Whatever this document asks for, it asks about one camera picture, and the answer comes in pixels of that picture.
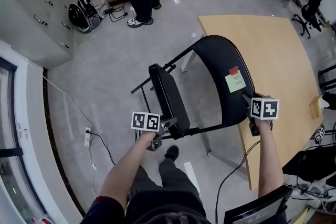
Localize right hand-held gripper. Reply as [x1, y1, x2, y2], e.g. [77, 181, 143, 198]
[241, 93, 280, 137]

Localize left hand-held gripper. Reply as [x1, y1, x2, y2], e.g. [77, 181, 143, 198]
[131, 112, 178, 152]

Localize black folding chair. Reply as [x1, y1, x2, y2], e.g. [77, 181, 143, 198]
[130, 35, 256, 141]

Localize person's left forearm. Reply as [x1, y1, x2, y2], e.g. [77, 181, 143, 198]
[99, 130, 155, 201]

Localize person's right forearm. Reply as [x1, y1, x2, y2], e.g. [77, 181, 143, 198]
[256, 119, 284, 199]

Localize black office chair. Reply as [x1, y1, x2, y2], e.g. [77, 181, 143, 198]
[291, 0, 323, 39]

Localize green sticky note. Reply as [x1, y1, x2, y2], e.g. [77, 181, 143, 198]
[224, 73, 247, 93]

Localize person's right shoe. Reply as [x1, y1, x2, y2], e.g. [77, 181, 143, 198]
[164, 145, 180, 161]

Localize person's right leg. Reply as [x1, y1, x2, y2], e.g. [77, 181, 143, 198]
[159, 158, 200, 192]

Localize person's leg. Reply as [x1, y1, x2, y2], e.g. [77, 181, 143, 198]
[159, 158, 200, 192]
[131, 165, 163, 197]

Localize light wooden table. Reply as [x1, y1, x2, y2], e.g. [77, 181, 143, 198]
[180, 15, 326, 191]

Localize person's left leg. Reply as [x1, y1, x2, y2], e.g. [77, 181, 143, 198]
[131, 165, 163, 197]

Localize wooden tissue box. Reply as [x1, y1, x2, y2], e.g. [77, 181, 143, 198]
[309, 95, 330, 120]

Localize white power strip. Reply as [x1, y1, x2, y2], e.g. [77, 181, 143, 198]
[83, 127, 92, 147]

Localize person's torso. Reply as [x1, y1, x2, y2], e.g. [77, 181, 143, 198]
[83, 186, 211, 224]

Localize black monitor screen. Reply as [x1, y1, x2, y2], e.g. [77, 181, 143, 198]
[224, 185, 293, 224]

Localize black backpack green trim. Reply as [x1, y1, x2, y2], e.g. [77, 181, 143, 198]
[68, 0, 102, 34]

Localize white framed glass door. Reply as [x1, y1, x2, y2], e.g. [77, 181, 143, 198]
[0, 39, 85, 224]

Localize grey drawer cabinet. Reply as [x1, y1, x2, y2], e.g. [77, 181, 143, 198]
[0, 0, 73, 69]

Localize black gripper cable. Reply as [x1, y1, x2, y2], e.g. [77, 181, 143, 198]
[215, 140, 261, 224]

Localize white floor cable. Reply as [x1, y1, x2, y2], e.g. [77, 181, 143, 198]
[41, 76, 98, 196]

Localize black power strip with cable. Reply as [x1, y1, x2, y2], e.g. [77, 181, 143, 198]
[102, 4, 129, 23]

